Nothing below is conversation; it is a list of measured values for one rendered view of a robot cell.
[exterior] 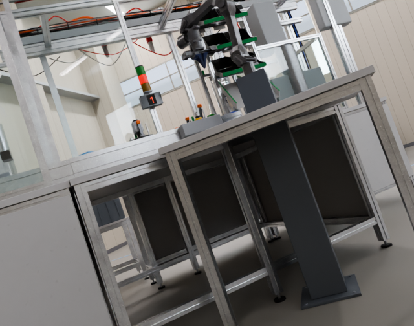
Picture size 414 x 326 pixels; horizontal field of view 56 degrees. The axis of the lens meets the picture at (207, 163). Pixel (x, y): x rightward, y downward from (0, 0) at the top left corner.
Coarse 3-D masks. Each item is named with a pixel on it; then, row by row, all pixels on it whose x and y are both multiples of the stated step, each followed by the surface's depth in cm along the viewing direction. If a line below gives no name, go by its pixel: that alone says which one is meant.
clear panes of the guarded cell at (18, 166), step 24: (0, 48) 169; (0, 72) 167; (0, 96) 165; (0, 120) 164; (24, 120) 167; (0, 144) 162; (24, 144) 165; (0, 168) 161; (24, 168) 164; (0, 192) 159
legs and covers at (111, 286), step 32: (320, 128) 239; (160, 160) 178; (224, 160) 193; (256, 160) 326; (320, 160) 248; (352, 160) 215; (128, 192) 304; (256, 192) 340; (320, 192) 258; (352, 192) 230; (96, 224) 164; (256, 224) 188; (384, 224) 212; (96, 256) 162; (192, 256) 312; (288, 256) 191; (128, 320) 162; (160, 320) 167
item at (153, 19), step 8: (256, 0) 365; (264, 0) 368; (272, 0) 371; (288, 0) 378; (152, 16) 328; (160, 16) 330; (176, 16) 335; (184, 16) 338; (128, 24) 320; (136, 24) 322; (144, 24) 324
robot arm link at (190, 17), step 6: (210, 0) 187; (216, 0) 182; (222, 0) 180; (204, 6) 190; (210, 6) 189; (222, 6) 181; (198, 12) 193; (204, 12) 193; (186, 18) 197; (192, 18) 196; (198, 18) 196; (192, 24) 198
